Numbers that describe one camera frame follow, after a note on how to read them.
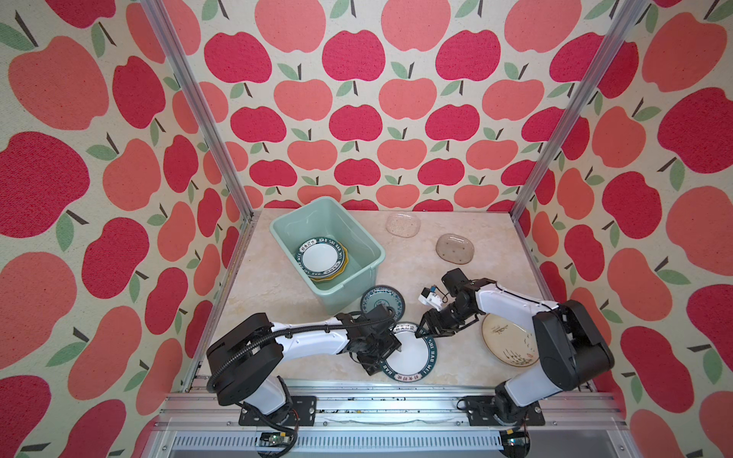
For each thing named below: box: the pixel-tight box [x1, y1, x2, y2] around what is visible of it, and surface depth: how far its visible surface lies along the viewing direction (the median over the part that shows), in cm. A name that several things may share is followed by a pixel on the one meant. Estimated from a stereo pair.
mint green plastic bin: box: [269, 196, 387, 316], surface depth 102 cm
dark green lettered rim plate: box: [379, 321, 438, 383], surface depth 82 cm
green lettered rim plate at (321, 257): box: [295, 237, 346, 278], surface depth 107 cm
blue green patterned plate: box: [359, 284, 406, 322], surface depth 98 cm
